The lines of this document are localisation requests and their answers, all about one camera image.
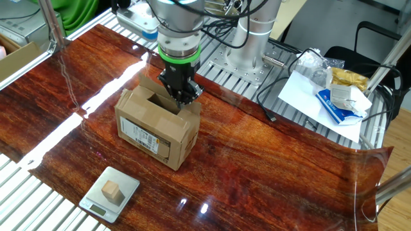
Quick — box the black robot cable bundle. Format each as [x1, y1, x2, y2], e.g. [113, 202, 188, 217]
[110, 0, 270, 51]

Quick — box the white paper sheet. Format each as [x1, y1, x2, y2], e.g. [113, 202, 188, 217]
[277, 69, 363, 144]

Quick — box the open brown storage carton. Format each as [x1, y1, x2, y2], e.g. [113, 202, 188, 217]
[0, 33, 42, 83]

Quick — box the green cloth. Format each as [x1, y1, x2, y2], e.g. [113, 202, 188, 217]
[30, 0, 100, 37]

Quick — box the black USB cable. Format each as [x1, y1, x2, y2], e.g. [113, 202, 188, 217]
[256, 47, 328, 123]

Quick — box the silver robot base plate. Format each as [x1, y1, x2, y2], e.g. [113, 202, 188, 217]
[197, 38, 298, 87]

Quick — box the thick black cable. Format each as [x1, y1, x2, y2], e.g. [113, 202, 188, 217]
[362, 62, 404, 123]

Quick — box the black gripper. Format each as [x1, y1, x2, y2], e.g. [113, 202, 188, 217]
[158, 62, 206, 110]

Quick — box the gold foil bag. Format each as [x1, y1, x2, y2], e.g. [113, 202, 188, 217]
[330, 67, 369, 92]

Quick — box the glossy wood-grain table mat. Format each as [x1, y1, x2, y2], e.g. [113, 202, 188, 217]
[0, 24, 394, 231]

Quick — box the black chair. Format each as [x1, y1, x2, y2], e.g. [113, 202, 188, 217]
[324, 21, 411, 119]

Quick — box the small white square packet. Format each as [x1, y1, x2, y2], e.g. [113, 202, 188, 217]
[329, 83, 354, 112]

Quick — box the silver digital kitchen scale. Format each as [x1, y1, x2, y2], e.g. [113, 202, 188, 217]
[78, 166, 141, 224]

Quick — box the silver cable connector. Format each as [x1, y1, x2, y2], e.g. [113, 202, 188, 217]
[261, 53, 289, 70]

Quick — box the beige board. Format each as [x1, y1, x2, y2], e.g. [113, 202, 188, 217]
[269, 0, 308, 41]

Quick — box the clear plastic bag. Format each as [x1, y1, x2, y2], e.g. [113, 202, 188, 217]
[295, 47, 345, 87]

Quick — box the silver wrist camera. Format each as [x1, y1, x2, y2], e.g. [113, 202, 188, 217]
[116, 6, 160, 42]

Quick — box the white crumpled tissue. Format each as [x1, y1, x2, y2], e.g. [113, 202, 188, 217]
[348, 85, 373, 118]

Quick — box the blue tissue pack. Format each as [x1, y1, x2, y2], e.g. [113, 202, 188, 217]
[315, 89, 363, 126]

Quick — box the grey metal device case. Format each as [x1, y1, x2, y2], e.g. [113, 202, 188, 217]
[0, 0, 67, 49]

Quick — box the aluminium frame post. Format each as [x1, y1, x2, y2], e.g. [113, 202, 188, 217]
[364, 31, 411, 97]
[37, 0, 72, 55]
[375, 166, 411, 206]

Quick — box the brown cardboard shipping box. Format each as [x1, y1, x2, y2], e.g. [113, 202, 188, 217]
[114, 73, 202, 171]

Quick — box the small wooden cube block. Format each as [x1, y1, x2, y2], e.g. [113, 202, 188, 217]
[101, 180, 125, 205]

